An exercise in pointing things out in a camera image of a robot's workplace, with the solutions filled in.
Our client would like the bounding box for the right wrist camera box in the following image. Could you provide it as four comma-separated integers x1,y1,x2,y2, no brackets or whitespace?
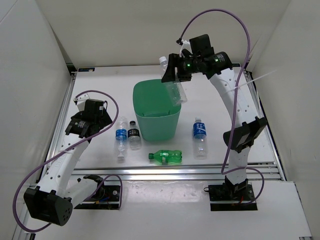
187,34,215,58

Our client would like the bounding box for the black label plastic bottle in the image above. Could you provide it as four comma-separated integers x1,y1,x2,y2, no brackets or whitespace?
127,120,142,150

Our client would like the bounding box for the white cable tie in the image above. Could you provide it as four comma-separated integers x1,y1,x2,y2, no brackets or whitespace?
220,69,277,97

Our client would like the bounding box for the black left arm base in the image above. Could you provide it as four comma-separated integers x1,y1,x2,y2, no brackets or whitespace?
74,174,123,210

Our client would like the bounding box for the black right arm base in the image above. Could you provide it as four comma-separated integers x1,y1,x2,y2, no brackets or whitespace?
203,182,258,212

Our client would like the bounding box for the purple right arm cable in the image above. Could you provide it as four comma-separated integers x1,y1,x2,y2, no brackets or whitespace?
176,8,265,207

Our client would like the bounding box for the green plastic bin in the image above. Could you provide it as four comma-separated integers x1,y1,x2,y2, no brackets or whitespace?
132,79,181,142

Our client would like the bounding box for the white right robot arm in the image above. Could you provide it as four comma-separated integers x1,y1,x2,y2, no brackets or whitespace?
161,50,267,200

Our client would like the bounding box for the aluminium frame rail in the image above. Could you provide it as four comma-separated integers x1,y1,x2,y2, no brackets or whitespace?
71,163,285,181

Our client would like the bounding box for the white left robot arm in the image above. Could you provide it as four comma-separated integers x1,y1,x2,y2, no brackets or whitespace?
23,107,112,226

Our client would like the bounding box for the blue label bottle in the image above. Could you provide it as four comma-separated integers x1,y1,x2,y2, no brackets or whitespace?
192,117,208,159
115,116,128,161

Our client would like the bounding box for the clear unlabelled plastic bottle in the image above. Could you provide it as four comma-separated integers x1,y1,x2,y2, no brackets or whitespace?
159,56,188,106

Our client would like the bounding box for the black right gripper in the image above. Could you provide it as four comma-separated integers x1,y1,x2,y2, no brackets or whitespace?
161,53,201,83

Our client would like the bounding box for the green plastic soda bottle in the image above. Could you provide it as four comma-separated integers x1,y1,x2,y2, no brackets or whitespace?
148,150,183,165

